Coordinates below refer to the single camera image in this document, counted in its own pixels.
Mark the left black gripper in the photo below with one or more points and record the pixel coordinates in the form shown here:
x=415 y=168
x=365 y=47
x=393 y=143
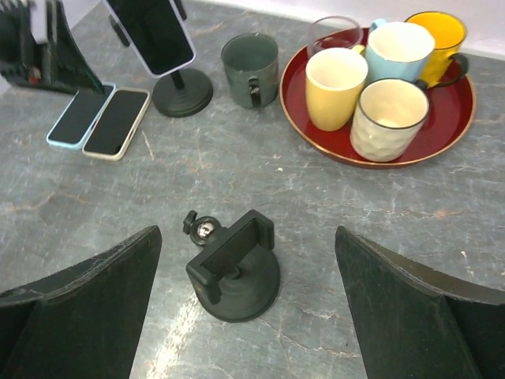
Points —
x=22 y=57

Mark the beige ceramic cup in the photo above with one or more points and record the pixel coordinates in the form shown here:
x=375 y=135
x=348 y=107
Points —
x=388 y=116

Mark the red round tray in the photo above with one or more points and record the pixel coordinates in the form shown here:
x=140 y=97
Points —
x=451 y=114

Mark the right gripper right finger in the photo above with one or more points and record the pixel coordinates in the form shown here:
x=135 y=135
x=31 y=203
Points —
x=412 y=321

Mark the clear glass cup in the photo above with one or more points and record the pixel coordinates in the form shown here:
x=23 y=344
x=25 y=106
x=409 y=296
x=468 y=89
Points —
x=333 y=31

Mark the dark green mug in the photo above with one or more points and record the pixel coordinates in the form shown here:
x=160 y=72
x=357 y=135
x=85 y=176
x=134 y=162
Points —
x=251 y=65

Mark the cream case phone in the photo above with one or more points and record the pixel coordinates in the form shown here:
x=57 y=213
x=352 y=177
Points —
x=117 y=124

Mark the black phone stand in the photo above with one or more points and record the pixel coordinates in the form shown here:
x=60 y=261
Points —
x=236 y=275
x=182 y=93

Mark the purple case phone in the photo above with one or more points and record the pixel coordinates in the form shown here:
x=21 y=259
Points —
x=157 y=32

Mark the orange yellow mug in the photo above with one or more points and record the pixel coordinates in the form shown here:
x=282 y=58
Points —
x=449 y=33

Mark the blue case phone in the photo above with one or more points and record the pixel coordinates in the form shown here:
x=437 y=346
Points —
x=75 y=123

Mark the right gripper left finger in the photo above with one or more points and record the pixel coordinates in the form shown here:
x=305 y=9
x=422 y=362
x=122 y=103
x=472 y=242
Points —
x=84 y=321

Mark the pale yellow cup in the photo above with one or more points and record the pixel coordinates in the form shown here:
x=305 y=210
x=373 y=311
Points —
x=334 y=78

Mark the light blue mug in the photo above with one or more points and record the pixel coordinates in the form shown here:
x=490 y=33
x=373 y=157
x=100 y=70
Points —
x=398 y=50

